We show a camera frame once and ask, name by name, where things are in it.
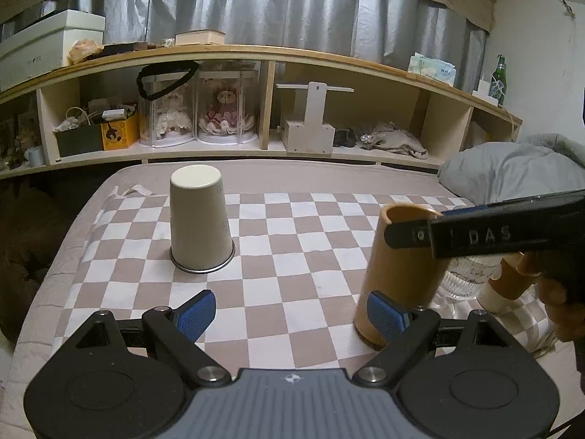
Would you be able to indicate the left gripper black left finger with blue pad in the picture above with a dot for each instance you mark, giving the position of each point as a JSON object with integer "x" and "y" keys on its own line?
{"x": 171, "y": 334}

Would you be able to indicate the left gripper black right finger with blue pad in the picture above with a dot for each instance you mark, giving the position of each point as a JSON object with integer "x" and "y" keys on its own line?
{"x": 408, "y": 333}

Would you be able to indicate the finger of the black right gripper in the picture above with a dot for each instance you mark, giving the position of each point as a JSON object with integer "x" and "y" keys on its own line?
{"x": 547, "y": 222}

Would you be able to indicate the clear glass cup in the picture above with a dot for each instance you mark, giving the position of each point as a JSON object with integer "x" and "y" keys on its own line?
{"x": 465, "y": 276}

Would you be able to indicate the small tan white cup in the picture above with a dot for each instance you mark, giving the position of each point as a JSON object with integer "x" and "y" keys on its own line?
{"x": 505, "y": 288}

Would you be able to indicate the white upside-down cup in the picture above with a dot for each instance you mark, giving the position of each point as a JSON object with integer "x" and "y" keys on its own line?
{"x": 200, "y": 238}

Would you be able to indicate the person's hand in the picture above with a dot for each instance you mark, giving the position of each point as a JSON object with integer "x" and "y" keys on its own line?
{"x": 566, "y": 315}

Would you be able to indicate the grey blanket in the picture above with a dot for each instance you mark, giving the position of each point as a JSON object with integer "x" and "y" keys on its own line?
{"x": 500, "y": 171}

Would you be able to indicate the checkered brown white cloth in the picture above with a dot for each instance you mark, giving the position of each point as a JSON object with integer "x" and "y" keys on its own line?
{"x": 287, "y": 298}

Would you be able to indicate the green glass bottle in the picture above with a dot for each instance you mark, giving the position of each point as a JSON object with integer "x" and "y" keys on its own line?
{"x": 498, "y": 85}

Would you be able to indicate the beige crumpled cloth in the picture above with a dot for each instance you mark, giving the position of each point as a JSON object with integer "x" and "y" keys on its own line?
{"x": 387, "y": 137}

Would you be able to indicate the tissue pack on shelf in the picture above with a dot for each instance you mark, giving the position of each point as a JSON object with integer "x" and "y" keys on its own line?
{"x": 439, "y": 70}

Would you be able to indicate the yellow cardboard box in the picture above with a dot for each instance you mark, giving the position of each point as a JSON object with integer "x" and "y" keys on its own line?
{"x": 120, "y": 135}

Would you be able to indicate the left doll in clear case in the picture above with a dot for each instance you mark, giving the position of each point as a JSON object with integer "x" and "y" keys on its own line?
{"x": 168, "y": 121}

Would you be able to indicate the doll in clear case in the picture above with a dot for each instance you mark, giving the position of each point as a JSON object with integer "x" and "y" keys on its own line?
{"x": 168, "y": 121}
{"x": 227, "y": 106}

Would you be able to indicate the dark green box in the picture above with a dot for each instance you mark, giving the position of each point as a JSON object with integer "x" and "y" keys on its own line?
{"x": 81, "y": 140}

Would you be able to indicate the wooden stand tool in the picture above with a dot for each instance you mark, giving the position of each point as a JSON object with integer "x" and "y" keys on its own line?
{"x": 304, "y": 131}

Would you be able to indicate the long wooden shelf unit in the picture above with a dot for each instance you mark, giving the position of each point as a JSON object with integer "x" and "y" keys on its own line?
{"x": 437, "y": 114}

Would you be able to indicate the right doll in clear case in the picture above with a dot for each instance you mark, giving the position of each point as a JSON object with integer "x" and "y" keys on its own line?
{"x": 227, "y": 106}

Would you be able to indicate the black headband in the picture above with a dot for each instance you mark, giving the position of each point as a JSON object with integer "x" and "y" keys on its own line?
{"x": 176, "y": 72}

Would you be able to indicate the flat box on shelf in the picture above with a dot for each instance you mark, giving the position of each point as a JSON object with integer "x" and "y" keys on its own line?
{"x": 200, "y": 37}

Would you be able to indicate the white storage box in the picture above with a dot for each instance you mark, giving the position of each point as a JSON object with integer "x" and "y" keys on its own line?
{"x": 44, "y": 46}

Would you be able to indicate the grey silver curtain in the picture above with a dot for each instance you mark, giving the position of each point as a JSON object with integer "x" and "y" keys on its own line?
{"x": 384, "y": 31}

